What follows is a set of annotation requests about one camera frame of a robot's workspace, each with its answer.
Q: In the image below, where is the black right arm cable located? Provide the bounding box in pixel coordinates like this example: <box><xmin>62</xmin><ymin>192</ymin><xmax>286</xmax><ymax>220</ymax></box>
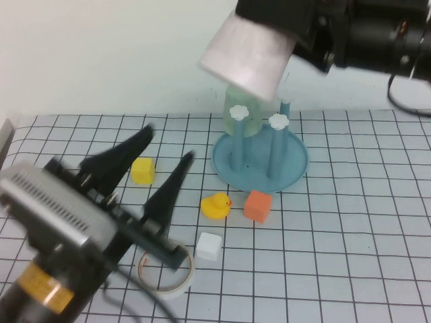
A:
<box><xmin>386</xmin><ymin>72</ymin><xmax>431</xmax><ymax>118</ymax></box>

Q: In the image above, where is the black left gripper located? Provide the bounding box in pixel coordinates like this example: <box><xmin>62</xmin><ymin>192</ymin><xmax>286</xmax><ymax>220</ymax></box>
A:
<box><xmin>43</xmin><ymin>124</ymin><xmax>197</xmax><ymax>287</ymax></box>

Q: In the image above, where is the yellow rubber duck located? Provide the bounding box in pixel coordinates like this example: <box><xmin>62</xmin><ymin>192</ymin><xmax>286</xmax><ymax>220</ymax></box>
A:
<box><xmin>201</xmin><ymin>192</ymin><xmax>233</xmax><ymax>221</ymax></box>

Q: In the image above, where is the blue cup stand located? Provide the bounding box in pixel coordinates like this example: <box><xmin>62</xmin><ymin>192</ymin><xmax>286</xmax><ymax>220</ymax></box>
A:
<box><xmin>211</xmin><ymin>97</ymin><xmax>310</xmax><ymax>194</ymax></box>

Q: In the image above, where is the thick black cable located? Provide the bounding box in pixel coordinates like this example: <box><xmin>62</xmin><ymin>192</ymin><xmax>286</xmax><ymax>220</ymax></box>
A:
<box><xmin>100</xmin><ymin>265</ymin><xmax>178</xmax><ymax>323</ymax></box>

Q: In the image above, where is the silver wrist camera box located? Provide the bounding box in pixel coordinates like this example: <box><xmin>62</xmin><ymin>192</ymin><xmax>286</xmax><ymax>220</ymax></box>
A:
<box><xmin>0</xmin><ymin>160</ymin><xmax>119</xmax><ymax>262</ymax></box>

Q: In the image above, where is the pink cup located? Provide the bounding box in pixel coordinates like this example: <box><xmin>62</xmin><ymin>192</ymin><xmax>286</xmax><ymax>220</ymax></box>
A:
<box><xmin>197</xmin><ymin>15</ymin><xmax>297</xmax><ymax>102</ymax></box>

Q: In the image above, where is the white tape roll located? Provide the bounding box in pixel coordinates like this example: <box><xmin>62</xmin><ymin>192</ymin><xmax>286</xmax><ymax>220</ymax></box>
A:
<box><xmin>136</xmin><ymin>247</ymin><xmax>196</xmax><ymax>300</ymax></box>

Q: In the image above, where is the yellow cube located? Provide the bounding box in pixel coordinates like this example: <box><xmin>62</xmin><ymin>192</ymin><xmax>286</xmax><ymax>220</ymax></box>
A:
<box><xmin>131</xmin><ymin>157</ymin><xmax>156</xmax><ymax>185</ymax></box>

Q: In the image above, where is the white cube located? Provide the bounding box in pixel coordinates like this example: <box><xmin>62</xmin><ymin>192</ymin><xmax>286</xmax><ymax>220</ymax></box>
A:
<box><xmin>195</xmin><ymin>231</ymin><xmax>223</xmax><ymax>261</ymax></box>

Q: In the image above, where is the orange cube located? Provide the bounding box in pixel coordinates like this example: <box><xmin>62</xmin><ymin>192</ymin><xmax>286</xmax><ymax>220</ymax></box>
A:
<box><xmin>243</xmin><ymin>190</ymin><xmax>273</xmax><ymax>223</ymax></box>

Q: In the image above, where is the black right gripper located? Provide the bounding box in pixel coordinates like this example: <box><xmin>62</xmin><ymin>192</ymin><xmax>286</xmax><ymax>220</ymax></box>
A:
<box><xmin>234</xmin><ymin>0</ymin><xmax>355</xmax><ymax>75</ymax></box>

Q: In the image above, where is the green cup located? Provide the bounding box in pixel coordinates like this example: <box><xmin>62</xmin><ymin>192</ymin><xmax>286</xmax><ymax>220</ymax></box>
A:
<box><xmin>222</xmin><ymin>85</ymin><xmax>263</xmax><ymax>137</ymax></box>

